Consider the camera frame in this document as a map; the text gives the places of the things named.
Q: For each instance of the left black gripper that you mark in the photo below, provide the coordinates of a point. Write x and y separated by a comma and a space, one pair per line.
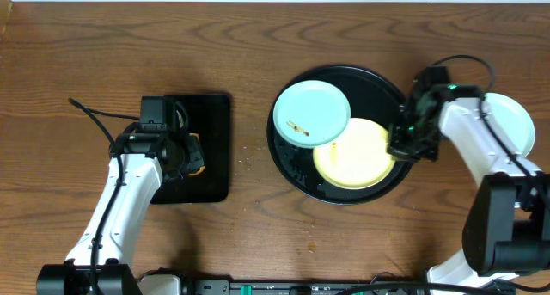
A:
189, 158

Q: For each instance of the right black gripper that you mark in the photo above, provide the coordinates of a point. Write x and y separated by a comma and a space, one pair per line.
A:
397, 144

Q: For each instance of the green yellow sponge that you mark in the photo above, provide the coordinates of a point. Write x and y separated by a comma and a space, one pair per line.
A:
196, 163

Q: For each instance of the yellow plate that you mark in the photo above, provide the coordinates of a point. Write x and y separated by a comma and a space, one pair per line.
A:
357, 158

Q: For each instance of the light blue plate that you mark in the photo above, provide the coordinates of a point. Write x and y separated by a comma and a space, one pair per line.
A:
515, 121
311, 113

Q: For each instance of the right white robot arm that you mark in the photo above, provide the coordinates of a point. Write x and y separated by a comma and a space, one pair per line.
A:
507, 229

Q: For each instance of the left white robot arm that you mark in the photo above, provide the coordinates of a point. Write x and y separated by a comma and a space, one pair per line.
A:
100, 263

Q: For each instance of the black rectangular tray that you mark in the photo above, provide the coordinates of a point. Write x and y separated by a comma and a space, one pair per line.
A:
210, 118

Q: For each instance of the round black tray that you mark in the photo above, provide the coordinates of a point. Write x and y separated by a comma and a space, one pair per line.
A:
372, 97

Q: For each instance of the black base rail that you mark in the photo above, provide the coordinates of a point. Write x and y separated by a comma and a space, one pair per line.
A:
301, 287

